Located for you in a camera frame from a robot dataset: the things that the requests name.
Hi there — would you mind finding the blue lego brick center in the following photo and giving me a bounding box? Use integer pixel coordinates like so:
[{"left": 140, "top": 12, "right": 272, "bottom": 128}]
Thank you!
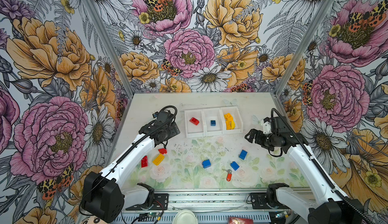
[{"left": 202, "top": 159, "right": 211, "bottom": 169}]

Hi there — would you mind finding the aluminium frame rail front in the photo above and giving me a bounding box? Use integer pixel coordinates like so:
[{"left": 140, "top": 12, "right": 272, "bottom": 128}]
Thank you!
[{"left": 79, "top": 190, "right": 337, "bottom": 214}]

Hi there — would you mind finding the yellow lego brick left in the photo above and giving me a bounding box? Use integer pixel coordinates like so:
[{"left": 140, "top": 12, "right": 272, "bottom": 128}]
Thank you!
[{"left": 153, "top": 154, "right": 165, "bottom": 166}]

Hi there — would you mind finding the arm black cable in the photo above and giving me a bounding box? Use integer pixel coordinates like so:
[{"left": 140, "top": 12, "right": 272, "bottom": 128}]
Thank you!
[
  {"left": 78, "top": 105, "right": 178, "bottom": 216},
  {"left": 268, "top": 108, "right": 376, "bottom": 224}
]

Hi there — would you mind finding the yellow lego brick top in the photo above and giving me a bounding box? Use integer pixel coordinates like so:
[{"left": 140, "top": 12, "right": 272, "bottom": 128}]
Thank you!
[{"left": 224, "top": 113, "right": 233, "bottom": 122}]

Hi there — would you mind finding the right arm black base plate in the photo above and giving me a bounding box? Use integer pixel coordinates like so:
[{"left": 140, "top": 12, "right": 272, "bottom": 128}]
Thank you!
[{"left": 246, "top": 193, "right": 288, "bottom": 210}]

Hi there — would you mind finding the cartoon face toy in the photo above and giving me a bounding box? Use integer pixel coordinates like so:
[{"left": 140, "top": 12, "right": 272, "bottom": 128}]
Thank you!
[{"left": 81, "top": 216, "right": 108, "bottom": 224}]

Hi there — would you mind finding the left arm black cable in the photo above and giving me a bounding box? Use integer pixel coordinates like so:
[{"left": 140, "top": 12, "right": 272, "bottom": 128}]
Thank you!
[{"left": 78, "top": 105, "right": 178, "bottom": 216}]

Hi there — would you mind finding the blue lego brick upper right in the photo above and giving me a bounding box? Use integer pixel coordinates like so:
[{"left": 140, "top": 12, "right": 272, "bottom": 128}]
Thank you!
[{"left": 238, "top": 150, "right": 247, "bottom": 160}]

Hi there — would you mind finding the yellow orange lego brick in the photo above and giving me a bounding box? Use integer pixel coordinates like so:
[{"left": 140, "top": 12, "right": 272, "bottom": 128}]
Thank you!
[{"left": 225, "top": 122, "right": 231, "bottom": 130}]

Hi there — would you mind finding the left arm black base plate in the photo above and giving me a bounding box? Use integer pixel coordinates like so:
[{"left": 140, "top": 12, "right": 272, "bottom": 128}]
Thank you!
[{"left": 125, "top": 193, "right": 169, "bottom": 211}]

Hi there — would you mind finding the red lego brick near arm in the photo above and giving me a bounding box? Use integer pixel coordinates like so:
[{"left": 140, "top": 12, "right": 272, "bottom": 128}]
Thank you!
[{"left": 141, "top": 156, "right": 149, "bottom": 168}]

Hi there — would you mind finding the red lego brick long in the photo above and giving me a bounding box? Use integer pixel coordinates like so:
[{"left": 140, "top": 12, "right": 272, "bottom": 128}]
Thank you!
[{"left": 190, "top": 117, "right": 200, "bottom": 126}]

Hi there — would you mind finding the white three-compartment bin tray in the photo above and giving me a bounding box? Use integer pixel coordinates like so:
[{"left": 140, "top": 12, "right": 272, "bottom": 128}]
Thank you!
[{"left": 185, "top": 106, "right": 244, "bottom": 138}]

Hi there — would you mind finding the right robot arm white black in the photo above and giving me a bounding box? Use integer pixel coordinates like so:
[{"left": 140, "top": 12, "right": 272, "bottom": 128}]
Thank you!
[{"left": 245, "top": 116, "right": 371, "bottom": 224}]

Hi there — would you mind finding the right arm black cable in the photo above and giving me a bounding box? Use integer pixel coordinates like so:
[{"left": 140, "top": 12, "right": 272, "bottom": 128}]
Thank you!
[{"left": 268, "top": 108, "right": 376, "bottom": 224}]

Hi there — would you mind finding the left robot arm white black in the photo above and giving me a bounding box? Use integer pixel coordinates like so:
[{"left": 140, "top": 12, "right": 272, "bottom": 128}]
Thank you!
[{"left": 79, "top": 105, "right": 180, "bottom": 223}]

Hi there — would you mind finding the blue lego brick lower right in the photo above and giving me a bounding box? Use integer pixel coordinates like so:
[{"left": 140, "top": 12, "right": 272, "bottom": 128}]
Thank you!
[{"left": 230, "top": 161, "right": 240, "bottom": 171}]

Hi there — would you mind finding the white round lid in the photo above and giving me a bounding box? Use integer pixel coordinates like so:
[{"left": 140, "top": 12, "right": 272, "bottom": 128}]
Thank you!
[{"left": 172, "top": 210, "right": 199, "bottom": 224}]

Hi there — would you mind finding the yellow curved lego brick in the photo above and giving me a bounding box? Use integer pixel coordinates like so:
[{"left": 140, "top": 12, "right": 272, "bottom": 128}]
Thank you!
[{"left": 230, "top": 120, "right": 235, "bottom": 130}]

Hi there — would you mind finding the red lego brick small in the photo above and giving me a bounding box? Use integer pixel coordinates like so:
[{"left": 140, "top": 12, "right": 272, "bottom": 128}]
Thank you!
[{"left": 158, "top": 148, "right": 167, "bottom": 155}]

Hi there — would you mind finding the red box at bottom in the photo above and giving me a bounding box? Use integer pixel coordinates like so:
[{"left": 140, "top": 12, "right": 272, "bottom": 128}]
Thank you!
[{"left": 228, "top": 217, "right": 254, "bottom": 224}]

